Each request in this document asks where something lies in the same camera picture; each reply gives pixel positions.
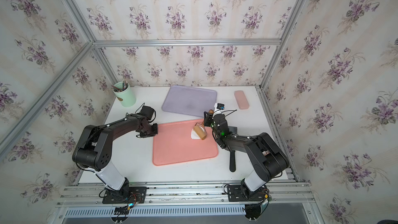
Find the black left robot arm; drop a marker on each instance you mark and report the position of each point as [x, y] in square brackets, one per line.
[94, 149]

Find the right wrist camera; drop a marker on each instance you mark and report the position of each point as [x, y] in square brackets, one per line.
[219, 108]

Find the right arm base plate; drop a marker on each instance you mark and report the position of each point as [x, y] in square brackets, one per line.
[240, 193]

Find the pink rectangular case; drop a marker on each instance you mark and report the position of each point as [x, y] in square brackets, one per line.
[241, 100]

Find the black handled metal scraper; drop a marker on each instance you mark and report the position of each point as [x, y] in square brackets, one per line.
[232, 167]

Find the wooden dough roller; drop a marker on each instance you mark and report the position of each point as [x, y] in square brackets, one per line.
[200, 130]

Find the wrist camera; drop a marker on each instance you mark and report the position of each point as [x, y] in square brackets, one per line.
[219, 108]
[148, 112]

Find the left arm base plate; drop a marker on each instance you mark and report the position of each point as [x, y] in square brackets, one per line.
[133, 195]

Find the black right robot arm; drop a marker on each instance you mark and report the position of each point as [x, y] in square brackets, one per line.
[265, 156]

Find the pink plastic tray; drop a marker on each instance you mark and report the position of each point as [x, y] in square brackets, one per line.
[173, 144]

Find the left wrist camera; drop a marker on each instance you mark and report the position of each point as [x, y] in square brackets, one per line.
[148, 112]

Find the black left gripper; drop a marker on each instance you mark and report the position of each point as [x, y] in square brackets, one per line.
[155, 132]

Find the aluminium frame rail front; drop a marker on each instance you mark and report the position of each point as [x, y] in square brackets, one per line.
[189, 193]

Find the purple plastic tray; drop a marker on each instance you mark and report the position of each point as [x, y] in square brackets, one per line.
[192, 101]

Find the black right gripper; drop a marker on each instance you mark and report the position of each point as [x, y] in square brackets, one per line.
[208, 118]

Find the green utensil cup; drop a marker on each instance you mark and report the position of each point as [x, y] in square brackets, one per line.
[124, 93]

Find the white dough piece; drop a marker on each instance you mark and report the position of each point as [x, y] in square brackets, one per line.
[194, 135]

